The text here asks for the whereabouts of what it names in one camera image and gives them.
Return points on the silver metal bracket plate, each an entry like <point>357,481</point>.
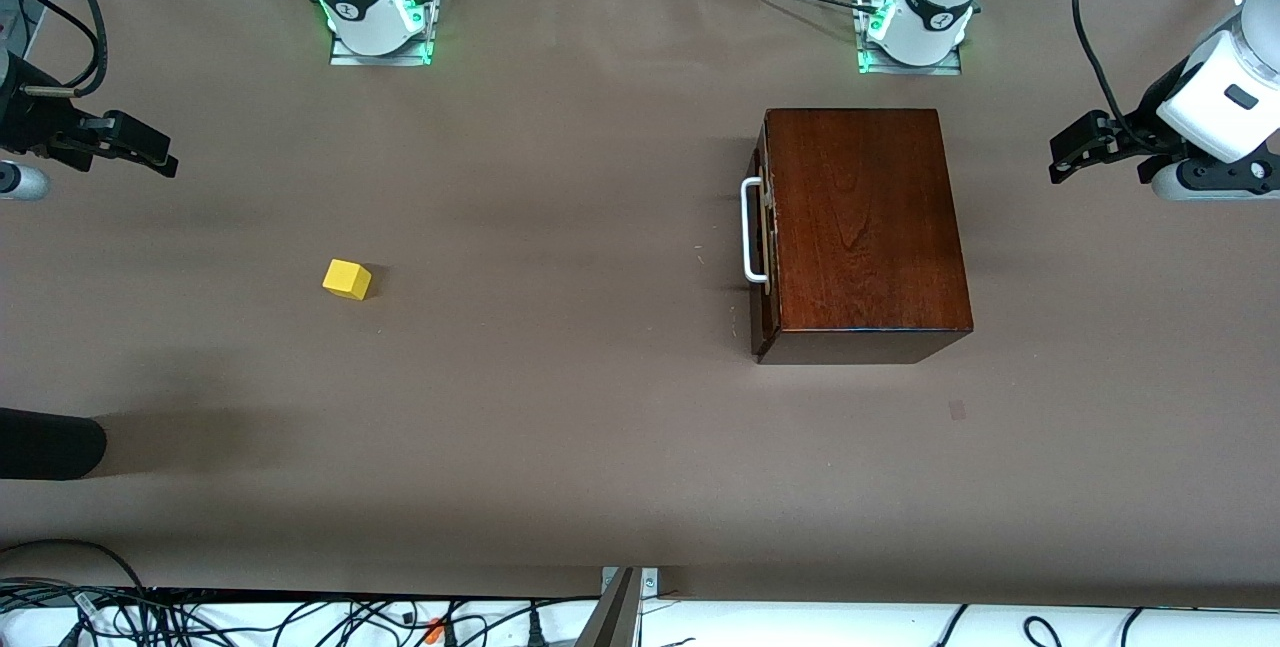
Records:
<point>650,582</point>

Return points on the black cylinder object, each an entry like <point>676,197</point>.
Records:
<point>50,444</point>

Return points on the grey metal bar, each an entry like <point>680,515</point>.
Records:
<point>615,617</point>

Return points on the yellow wooden block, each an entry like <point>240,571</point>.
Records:
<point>346,278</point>

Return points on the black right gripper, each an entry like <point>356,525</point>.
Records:
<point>28,120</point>

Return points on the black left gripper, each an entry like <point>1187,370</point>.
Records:
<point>1139,128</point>

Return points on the dark brown wooden cabinet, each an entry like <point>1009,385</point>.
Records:
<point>870,227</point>

